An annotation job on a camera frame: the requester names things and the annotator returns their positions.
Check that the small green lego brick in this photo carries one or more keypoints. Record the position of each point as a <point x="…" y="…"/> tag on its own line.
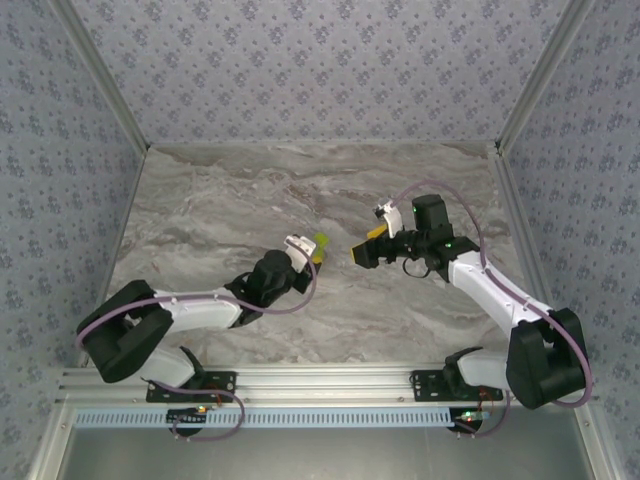
<point x="321" y="241"/>

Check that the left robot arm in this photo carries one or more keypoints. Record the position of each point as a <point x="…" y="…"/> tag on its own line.
<point x="125" y="340"/>

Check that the small black circuit board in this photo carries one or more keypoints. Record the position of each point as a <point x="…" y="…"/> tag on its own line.
<point x="467" y="417"/>
<point x="185" y="416"/>

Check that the grey metal sheet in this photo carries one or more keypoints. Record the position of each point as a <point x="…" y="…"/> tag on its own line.
<point x="325" y="455"/>

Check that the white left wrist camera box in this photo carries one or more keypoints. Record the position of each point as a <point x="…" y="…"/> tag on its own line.
<point x="300" y="252"/>

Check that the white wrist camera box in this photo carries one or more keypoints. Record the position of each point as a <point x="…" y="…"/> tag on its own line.
<point x="300" y="252"/>
<point x="392" y="220"/>

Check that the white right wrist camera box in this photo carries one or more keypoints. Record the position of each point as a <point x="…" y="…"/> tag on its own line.
<point x="392" y="220"/>

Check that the aluminium table side rail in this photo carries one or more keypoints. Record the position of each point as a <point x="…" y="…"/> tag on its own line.
<point x="507" y="175"/>

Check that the aluminium rail under arm bases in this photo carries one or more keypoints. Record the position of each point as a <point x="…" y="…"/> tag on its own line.
<point x="325" y="382"/>

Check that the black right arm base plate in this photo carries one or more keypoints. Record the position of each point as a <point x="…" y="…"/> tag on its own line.
<point x="425" y="390"/>

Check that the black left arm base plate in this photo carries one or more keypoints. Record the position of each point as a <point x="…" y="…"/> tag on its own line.
<point x="160" y="395"/>

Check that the aluminium frame post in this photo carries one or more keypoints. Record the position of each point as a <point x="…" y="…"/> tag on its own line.
<point x="539" y="80"/>
<point x="108" y="80"/>

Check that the aluminium frame leg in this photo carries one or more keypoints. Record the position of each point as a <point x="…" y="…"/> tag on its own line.
<point x="592" y="440"/>
<point x="52" y="440"/>

